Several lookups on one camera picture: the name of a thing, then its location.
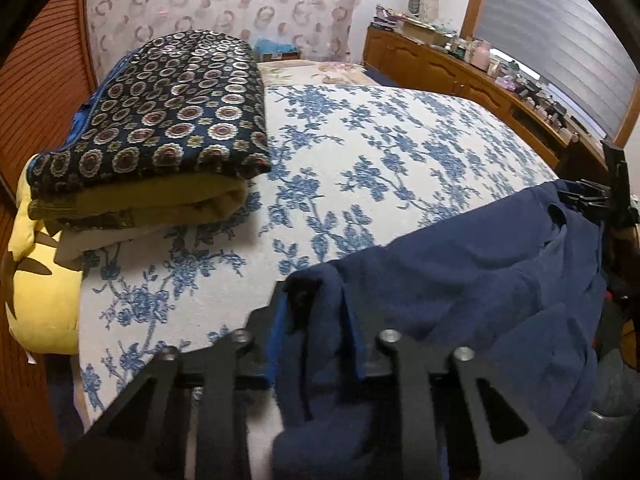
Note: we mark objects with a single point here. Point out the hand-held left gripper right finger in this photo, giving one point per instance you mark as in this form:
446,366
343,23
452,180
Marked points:
400,367

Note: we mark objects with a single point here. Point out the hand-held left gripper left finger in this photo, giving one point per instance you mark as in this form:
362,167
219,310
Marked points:
235,360

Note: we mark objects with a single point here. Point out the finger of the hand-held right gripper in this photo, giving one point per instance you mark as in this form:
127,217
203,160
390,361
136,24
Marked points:
585,192

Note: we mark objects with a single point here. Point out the navy printed t-shirt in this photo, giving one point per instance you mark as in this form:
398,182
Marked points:
450,280

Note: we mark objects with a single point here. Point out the cluster of small bottles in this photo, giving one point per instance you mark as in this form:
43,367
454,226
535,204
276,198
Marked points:
530,92

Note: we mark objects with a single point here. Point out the purple small item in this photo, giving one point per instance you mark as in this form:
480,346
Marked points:
506,81

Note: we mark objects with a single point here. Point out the mustard yellow folded cloth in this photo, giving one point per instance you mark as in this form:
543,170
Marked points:
175,205

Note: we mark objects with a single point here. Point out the grey window blind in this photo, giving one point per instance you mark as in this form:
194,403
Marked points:
550,25

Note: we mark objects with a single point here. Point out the pink bottle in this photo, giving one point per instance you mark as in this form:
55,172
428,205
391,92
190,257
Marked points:
481,55

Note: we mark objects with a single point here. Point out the beige folded cloth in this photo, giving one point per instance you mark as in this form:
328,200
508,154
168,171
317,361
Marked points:
100,240

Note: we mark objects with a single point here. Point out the yellow plush pillow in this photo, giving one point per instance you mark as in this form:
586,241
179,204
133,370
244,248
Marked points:
45,310

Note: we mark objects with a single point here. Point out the wooden cabinet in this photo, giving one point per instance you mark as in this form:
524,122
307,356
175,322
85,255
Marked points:
425,60

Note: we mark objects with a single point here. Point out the blue floral bed sheet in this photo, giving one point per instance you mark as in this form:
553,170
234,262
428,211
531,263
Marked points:
375,135

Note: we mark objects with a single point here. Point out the navy bed sheet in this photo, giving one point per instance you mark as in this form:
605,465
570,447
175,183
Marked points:
380,76

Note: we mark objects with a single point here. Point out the stack of papers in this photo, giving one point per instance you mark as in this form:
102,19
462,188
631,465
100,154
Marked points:
397,17

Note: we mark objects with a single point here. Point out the dark circle-patterned folded cloth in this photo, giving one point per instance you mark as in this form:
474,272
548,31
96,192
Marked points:
175,100

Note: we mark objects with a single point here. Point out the cream floral quilt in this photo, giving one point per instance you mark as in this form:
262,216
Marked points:
320,70

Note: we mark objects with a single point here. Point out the cardboard box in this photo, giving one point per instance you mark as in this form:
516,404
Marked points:
280,56

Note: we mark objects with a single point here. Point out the blue cloth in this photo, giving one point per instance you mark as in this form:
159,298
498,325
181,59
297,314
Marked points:
272,45

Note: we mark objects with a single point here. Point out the wooden louvred wardrobe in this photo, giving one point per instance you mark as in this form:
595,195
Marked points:
45,85

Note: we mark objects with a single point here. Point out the wooden window frame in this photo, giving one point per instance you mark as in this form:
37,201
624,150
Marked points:
475,0

